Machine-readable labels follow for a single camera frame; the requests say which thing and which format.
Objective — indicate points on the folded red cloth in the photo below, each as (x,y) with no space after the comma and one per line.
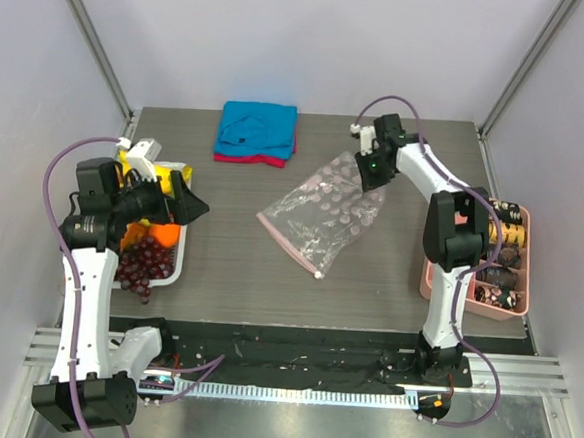
(251,160)

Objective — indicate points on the pink compartment organizer box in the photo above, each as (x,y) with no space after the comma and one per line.
(474,307)

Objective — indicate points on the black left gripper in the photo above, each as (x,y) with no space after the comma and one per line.
(187,207)

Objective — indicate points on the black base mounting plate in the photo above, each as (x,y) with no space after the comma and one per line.
(345,360)

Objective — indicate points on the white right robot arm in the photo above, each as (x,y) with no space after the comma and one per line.
(454,238)

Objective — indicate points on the dark patterned rolled sock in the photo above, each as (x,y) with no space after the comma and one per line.
(509,256)

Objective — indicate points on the white slotted cable duct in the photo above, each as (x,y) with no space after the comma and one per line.
(408,400)

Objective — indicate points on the floral dark rolled sock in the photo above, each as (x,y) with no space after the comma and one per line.
(501,298)

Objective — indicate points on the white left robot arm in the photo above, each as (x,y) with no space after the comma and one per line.
(91,385)

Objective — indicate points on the orange fruit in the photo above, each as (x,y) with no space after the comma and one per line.
(166,235)

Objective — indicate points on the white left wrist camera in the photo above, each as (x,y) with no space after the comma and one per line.
(139,156)

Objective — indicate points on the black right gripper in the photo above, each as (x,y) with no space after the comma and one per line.
(372,172)

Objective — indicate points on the white fruit basket tray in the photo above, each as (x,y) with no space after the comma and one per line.
(138,230)

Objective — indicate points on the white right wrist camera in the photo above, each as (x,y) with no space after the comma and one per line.
(367,137)

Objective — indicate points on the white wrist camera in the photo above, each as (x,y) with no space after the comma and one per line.
(367,137)
(139,156)

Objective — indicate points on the folded blue cloth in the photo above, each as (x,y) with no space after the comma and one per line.
(252,128)

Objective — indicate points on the dark red grape bunch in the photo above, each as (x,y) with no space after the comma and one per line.
(140,265)

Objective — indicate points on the clear pink-dotted zip bag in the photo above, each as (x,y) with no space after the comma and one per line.
(323,215)

